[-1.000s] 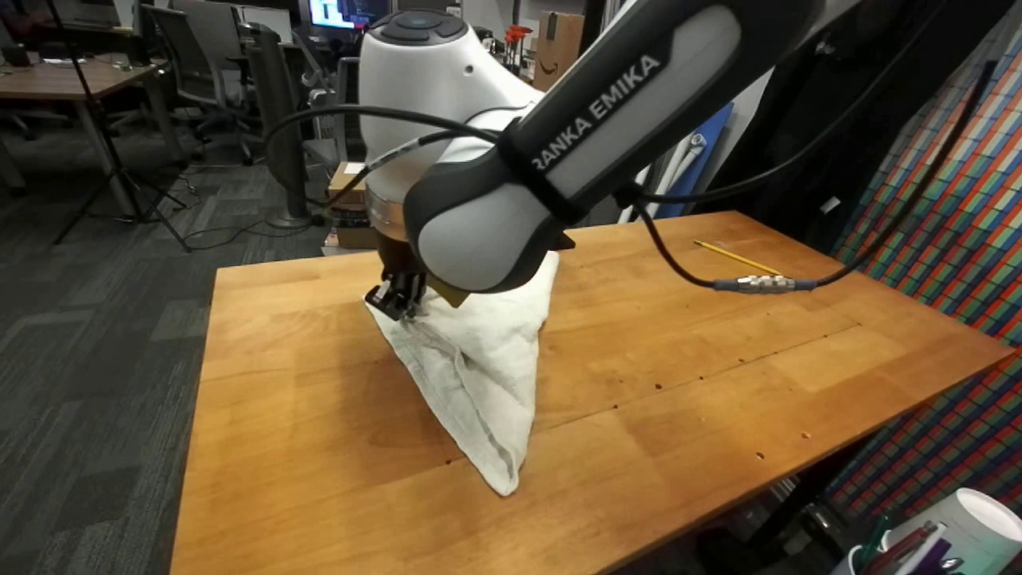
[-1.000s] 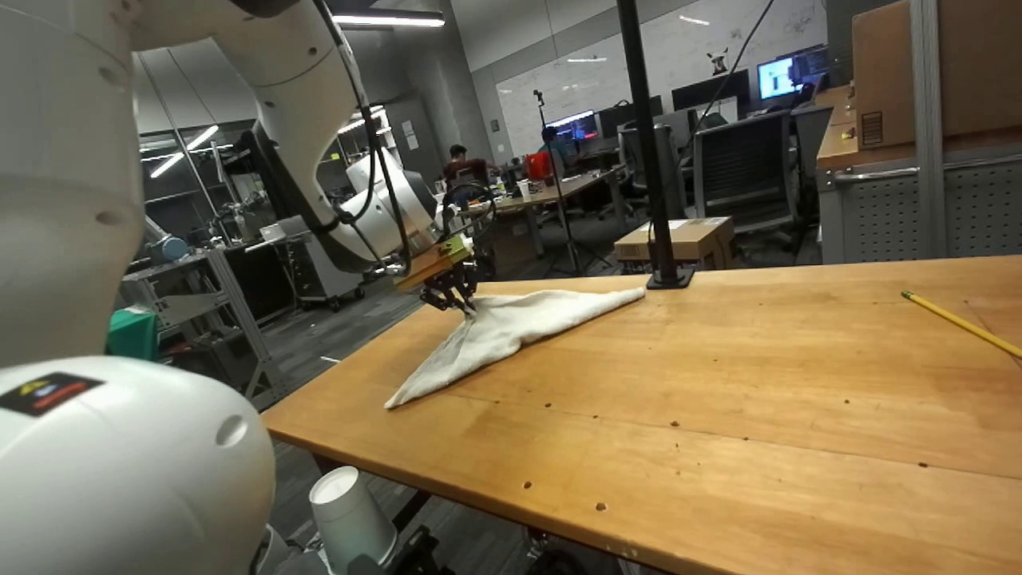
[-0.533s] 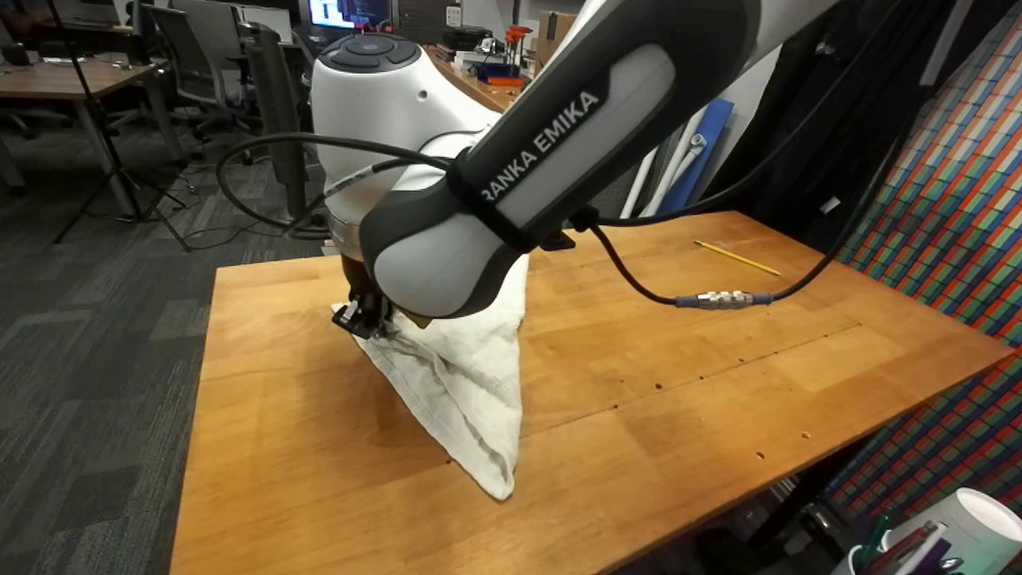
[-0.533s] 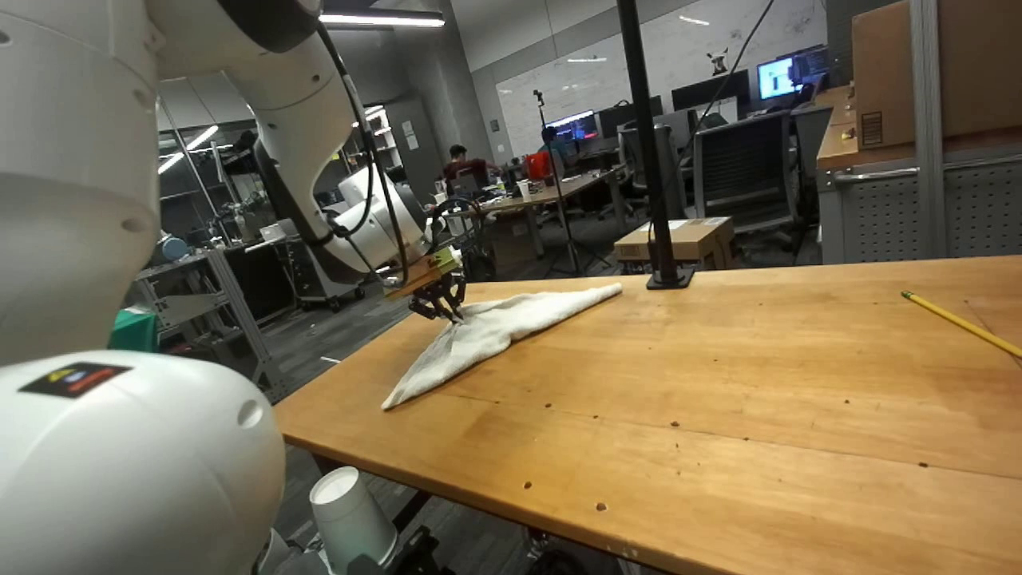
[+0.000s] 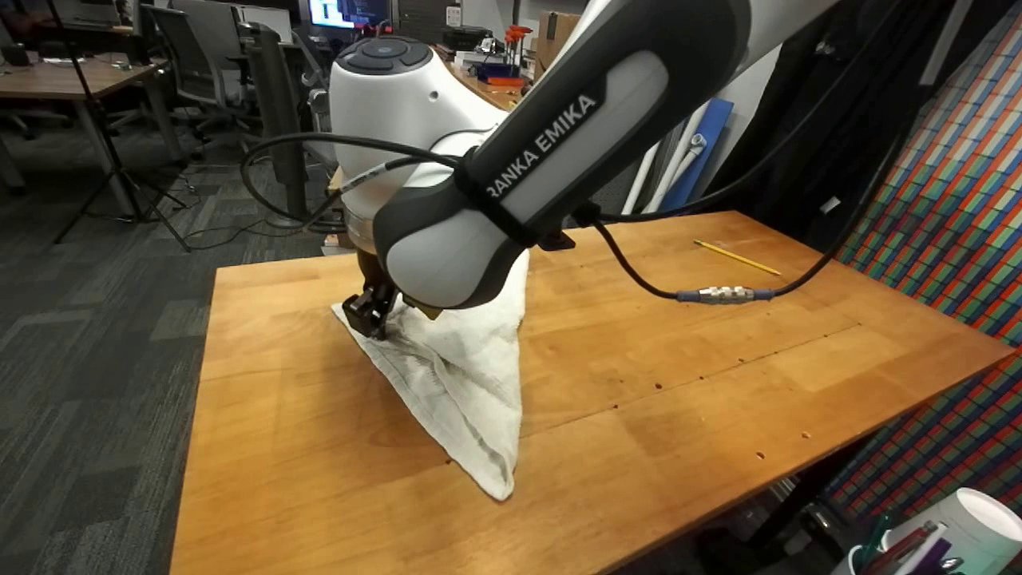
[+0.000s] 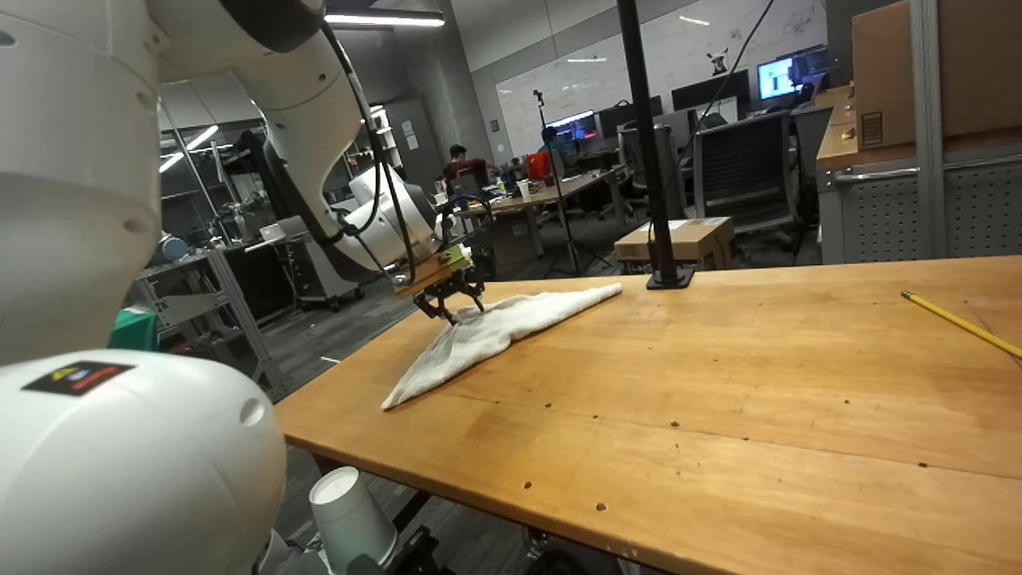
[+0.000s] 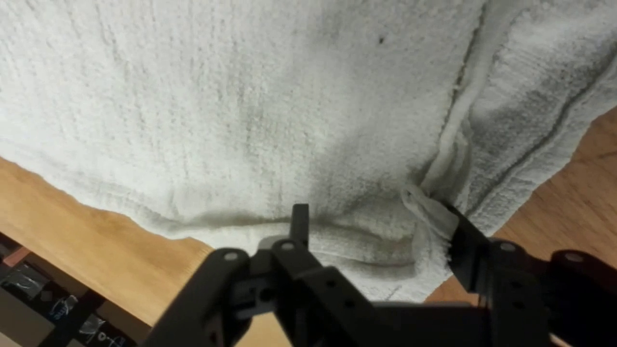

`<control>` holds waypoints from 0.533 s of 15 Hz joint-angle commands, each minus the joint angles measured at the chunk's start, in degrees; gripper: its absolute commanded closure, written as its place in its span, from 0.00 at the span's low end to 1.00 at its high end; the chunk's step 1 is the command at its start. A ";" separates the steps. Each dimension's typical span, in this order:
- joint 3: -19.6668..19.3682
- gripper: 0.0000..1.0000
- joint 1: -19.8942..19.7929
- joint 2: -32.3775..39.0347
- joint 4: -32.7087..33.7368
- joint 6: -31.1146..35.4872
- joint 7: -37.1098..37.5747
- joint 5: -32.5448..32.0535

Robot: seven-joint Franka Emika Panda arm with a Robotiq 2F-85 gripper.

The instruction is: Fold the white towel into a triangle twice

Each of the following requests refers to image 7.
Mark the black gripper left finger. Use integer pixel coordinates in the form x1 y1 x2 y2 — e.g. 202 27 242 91
142 202 374 347

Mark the white cloth towel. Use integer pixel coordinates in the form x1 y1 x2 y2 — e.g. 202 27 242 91
0 0 617 305

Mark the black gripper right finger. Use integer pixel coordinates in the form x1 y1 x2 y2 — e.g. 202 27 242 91
445 202 617 347

